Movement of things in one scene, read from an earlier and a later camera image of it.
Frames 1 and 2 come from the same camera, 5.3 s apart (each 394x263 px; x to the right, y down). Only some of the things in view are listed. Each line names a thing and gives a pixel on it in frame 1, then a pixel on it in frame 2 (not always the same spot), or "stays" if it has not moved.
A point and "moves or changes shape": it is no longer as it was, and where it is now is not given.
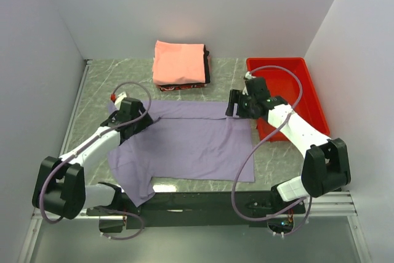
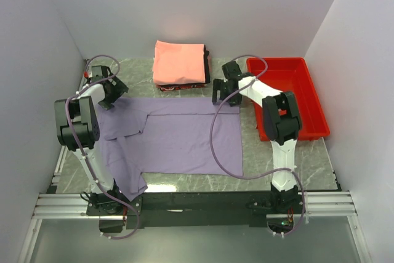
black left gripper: x=144 y=121 -> x=119 y=89
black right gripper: x=234 y=98 -> x=218 y=84
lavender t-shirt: x=187 y=139 moves or changes shape
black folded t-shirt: x=207 y=71 stays
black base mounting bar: x=204 y=210 stays
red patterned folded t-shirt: x=180 y=87 stays
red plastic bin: x=289 y=78 stays
